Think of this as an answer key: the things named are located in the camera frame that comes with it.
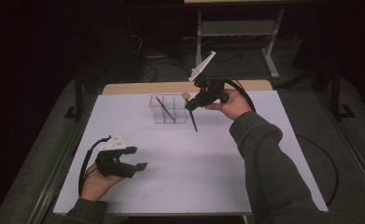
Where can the person's left hand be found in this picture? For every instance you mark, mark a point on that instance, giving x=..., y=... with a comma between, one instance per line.
x=97, y=183

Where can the clear plastic organizer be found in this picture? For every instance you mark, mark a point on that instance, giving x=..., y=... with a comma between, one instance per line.
x=178, y=109

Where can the white desk frame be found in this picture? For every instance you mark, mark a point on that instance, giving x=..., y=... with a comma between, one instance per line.
x=237, y=28

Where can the thin dark makeup brush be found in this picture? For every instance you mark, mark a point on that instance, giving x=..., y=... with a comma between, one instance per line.
x=166, y=110

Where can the white board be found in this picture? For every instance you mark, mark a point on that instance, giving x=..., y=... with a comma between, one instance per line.
x=186, y=174

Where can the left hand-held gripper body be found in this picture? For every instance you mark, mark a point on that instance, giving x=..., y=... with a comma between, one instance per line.
x=111, y=158

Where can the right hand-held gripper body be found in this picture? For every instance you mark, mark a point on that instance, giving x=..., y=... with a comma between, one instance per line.
x=213, y=88

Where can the dark blue pen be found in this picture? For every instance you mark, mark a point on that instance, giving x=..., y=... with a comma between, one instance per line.
x=192, y=119

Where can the aluminium rail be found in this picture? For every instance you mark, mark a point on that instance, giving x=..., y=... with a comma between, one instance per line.
x=55, y=180
x=351, y=149

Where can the person's right hand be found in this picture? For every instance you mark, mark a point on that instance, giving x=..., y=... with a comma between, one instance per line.
x=233, y=105

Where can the black metal stand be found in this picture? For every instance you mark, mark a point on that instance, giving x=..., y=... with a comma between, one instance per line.
x=335, y=99
x=77, y=99

